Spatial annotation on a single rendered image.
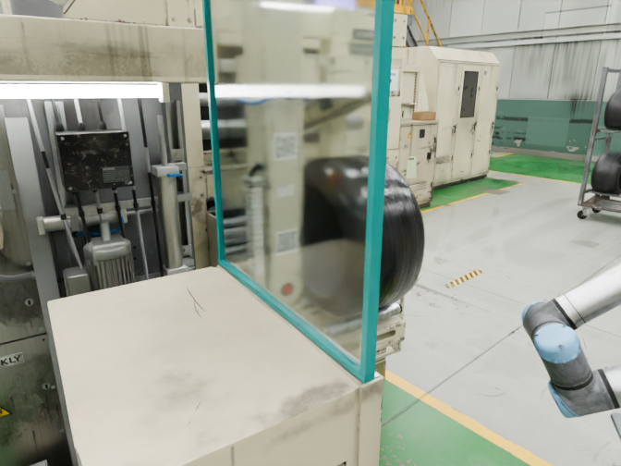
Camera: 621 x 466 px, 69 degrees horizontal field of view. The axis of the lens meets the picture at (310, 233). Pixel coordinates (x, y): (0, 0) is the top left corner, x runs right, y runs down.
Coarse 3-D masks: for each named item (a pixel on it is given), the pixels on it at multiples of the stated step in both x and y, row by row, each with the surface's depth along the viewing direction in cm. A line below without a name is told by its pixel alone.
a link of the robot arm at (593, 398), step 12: (600, 372) 105; (552, 384) 109; (600, 384) 103; (564, 396) 105; (576, 396) 103; (588, 396) 103; (600, 396) 102; (612, 396) 101; (564, 408) 105; (576, 408) 104; (588, 408) 104; (600, 408) 103; (612, 408) 103
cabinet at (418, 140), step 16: (400, 128) 582; (416, 128) 603; (432, 128) 628; (400, 144) 589; (416, 144) 612; (432, 144) 637; (400, 160) 597; (416, 160) 620; (432, 160) 646; (416, 176) 625; (432, 176) 655; (416, 192) 637
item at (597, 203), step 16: (608, 112) 560; (592, 128) 575; (608, 128) 575; (592, 144) 579; (608, 144) 614; (608, 160) 576; (592, 176) 587; (608, 176) 571; (592, 192) 602; (608, 192) 586; (592, 208) 642; (608, 208) 579
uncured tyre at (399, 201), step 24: (384, 192) 140; (408, 192) 145; (384, 216) 136; (408, 216) 141; (384, 240) 136; (408, 240) 141; (384, 264) 137; (408, 264) 143; (384, 288) 142; (408, 288) 151
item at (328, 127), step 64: (256, 0) 74; (320, 0) 59; (384, 0) 49; (256, 64) 77; (320, 64) 62; (384, 64) 52; (256, 128) 81; (320, 128) 64; (384, 128) 54; (256, 192) 85; (320, 192) 67; (256, 256) 90; (320, 256) 70; (320, 320) 73
